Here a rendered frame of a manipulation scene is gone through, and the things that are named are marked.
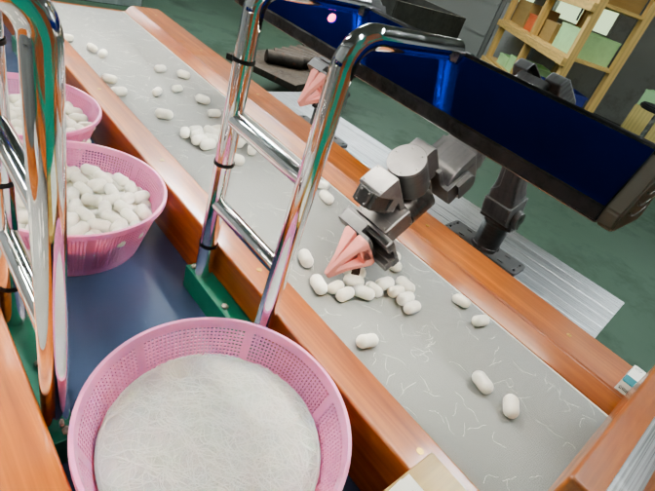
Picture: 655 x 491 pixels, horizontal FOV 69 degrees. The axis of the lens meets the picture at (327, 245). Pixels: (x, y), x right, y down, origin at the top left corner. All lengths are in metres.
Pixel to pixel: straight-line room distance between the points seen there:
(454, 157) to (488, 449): 0.42
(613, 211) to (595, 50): 5.43
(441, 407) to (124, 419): 0.37
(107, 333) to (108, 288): 0.09
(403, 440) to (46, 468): 0.33
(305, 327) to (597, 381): 0.45
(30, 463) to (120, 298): 0.31
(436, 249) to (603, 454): 0.47
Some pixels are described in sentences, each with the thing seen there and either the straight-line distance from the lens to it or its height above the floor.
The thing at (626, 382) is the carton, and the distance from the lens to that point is 0.82.
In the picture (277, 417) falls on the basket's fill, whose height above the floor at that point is 0.73.
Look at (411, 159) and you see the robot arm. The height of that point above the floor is 0.95.
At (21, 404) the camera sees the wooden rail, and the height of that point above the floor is 0.77.
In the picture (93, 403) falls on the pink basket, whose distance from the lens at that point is 0.53.
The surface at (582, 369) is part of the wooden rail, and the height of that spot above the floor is 0.76.
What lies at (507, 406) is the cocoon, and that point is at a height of 0.76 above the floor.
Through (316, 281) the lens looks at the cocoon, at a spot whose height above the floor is 0.76.
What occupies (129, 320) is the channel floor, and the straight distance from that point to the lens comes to 0.70.
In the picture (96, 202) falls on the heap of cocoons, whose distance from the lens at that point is 0.81.
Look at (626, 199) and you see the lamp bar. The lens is 0.47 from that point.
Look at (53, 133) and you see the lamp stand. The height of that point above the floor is 1.03.
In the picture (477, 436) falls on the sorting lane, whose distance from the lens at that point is 0.64.
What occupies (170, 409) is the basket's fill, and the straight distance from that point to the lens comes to 0.54.
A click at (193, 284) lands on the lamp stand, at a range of 0.73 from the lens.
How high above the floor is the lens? 1.18
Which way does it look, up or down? 33 degrees down
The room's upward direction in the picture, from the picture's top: 20 degrees clockwise
